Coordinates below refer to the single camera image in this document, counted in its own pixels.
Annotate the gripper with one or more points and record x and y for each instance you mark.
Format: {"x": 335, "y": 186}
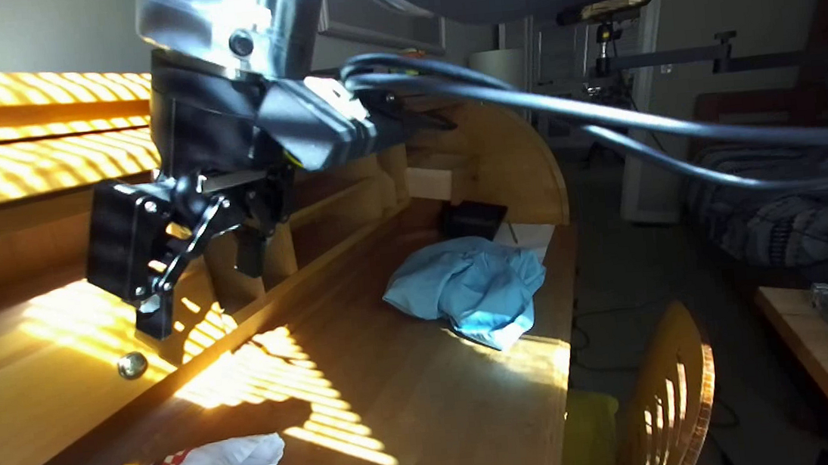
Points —
{"x": 206, "y": 123}

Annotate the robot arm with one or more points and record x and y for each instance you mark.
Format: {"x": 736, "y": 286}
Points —
{"x": 248, "y": 5}

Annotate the silver drawer knob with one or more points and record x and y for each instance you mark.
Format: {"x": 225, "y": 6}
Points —
{"x": 132, "y": 365}

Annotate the wooden drawer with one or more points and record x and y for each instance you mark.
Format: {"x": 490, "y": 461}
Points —
{"x": 36, "y": 170}
{"x": 49, "y": 389}

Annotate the wooden desk hutch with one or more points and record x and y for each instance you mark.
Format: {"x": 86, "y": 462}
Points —
{"x": 30, "y": 353}

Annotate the light blue cloth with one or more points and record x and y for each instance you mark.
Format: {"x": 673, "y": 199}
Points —
{"x": 465, "y": 288}

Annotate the small black box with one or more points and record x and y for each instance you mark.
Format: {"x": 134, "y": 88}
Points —
{"x": 472, "y": 219}

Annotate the yellow green bag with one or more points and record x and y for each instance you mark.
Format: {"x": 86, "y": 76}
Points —
{"x": 589, "y": 436}

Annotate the wooden chair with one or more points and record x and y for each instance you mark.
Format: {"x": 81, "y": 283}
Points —
{"x": 666, "y": 406}

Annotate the bed with patterned blanket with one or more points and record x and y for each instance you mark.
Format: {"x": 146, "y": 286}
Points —
{"x": 786, "y": 227}

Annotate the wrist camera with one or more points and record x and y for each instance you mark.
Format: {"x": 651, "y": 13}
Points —
{"x": 313, "y": 132}

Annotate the camera on mount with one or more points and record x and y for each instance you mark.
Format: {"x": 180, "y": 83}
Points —
{"x": 609, "y": 7}

